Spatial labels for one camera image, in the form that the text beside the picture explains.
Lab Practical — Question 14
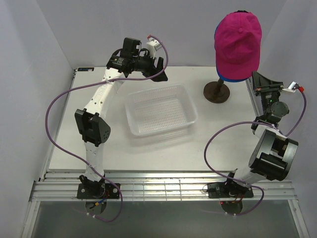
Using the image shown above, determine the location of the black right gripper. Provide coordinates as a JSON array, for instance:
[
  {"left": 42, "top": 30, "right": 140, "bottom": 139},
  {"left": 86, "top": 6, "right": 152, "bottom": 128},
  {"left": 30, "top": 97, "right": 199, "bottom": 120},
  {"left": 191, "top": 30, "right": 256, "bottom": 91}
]
[{"left": 252, "top": 71, "right": 284, "bottom": 118}]

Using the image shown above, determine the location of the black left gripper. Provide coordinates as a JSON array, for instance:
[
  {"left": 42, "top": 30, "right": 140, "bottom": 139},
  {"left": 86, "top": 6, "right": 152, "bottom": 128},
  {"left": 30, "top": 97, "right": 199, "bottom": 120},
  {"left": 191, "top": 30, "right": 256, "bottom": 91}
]
[{"left": 132, "top": 51, "right": 168, "bottom": 82}]

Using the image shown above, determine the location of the blue baseball cap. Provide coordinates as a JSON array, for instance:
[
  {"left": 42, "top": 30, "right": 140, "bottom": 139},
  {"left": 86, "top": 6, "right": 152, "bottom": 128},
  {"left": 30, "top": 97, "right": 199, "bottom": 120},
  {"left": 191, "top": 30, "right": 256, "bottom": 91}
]
[{"left": 213, "top": 23, "right": 248, "bottom": 83}]

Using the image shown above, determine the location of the pink baseball cap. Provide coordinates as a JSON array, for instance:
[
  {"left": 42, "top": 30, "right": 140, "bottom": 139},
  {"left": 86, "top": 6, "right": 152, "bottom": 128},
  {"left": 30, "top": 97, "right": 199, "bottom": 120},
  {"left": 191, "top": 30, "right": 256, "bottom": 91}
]
[{"left": 214, "top": 12, "right": 263, "bottom": 79}]

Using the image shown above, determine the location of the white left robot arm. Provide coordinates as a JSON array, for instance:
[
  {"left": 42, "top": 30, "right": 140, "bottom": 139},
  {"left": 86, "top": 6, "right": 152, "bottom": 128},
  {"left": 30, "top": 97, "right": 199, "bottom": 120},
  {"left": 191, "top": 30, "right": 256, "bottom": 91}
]
[{"left": 75, "top": 37, "right": 168, "bottom": 198}]

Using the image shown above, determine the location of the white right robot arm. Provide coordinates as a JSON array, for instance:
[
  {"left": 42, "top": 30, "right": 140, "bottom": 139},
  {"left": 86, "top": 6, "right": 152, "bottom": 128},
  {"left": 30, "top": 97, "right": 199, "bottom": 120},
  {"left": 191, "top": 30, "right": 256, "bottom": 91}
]
[{"left": 223, "top": 71, "right": 299, "bottom": 197}]

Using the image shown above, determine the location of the white plastic basket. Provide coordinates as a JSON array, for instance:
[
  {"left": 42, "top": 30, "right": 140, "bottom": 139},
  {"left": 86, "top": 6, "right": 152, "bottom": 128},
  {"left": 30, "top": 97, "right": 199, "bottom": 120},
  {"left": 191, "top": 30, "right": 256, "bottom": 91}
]
[{"left": 124, "top": 84, "right": 198, "bottom": 136}]

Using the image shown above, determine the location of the small label sticker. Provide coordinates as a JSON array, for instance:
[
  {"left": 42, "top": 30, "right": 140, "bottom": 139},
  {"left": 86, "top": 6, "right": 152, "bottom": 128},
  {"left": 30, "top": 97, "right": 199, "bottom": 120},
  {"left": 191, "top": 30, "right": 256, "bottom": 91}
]
[{"left": 77, "top": 67, "right": 95, "bottom": 72}]

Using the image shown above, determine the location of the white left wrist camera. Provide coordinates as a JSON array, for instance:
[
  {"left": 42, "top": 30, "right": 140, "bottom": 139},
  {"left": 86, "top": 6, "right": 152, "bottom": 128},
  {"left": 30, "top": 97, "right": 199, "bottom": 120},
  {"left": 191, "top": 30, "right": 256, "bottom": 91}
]
[{"left": 146, "top": 35, "right": 162, "bottom": 59}]

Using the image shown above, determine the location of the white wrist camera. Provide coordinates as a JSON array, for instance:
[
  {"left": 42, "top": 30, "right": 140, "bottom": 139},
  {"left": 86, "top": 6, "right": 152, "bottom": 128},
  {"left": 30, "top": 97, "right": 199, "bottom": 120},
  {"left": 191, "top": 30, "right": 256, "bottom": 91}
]
[
  {"left": 282, "top": 81, "right": 304, "bottom": 93},
  {"left": 146, "top": 35, "right": 162, "bottom": 59}
]

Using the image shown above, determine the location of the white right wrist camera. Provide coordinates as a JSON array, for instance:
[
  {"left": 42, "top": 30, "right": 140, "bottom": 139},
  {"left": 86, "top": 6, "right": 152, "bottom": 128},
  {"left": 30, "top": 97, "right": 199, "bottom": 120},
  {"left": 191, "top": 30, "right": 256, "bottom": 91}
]
[{"left": 282, "top": 81, "right": 304, "bottom": 93}]

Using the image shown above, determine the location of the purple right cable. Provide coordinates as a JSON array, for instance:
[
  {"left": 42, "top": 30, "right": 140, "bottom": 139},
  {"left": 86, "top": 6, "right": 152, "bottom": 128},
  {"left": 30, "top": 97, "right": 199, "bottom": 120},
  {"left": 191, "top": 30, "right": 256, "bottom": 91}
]
[{"left": 200, "top": 91, "right": 308, "bottom": 216}]

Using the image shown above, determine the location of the purple cable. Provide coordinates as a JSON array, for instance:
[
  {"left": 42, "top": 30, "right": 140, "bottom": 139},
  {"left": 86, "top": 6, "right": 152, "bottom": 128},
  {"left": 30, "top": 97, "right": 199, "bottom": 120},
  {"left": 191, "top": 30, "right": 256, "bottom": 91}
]
[
  {"left": 200, "top": 91, "right": 308, "bottom": 216},
  {"left": 45, "top": 36, "right": 170, "bottom": 223}
]

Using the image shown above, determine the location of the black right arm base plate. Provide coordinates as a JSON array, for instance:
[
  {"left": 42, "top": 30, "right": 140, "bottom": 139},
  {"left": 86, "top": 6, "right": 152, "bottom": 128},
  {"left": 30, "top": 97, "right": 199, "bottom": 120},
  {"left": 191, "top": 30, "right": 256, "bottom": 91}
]
[{"left": 203, "top": 182, "right": 254, "bottom": 198}]

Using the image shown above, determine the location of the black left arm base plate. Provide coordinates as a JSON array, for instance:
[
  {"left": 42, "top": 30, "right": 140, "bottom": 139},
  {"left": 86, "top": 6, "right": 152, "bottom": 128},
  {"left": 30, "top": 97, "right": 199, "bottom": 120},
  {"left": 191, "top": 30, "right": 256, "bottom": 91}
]
[{"left": 76, "top": 183, "right": 120, "bottom": 199}]

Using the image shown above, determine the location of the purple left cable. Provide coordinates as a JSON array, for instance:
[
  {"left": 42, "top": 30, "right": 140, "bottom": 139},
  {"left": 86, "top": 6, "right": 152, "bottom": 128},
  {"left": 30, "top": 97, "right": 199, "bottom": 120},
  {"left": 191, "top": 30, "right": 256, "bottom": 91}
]
[{"left": 45, "top": 36, "right": 170, "bottom": 223}]

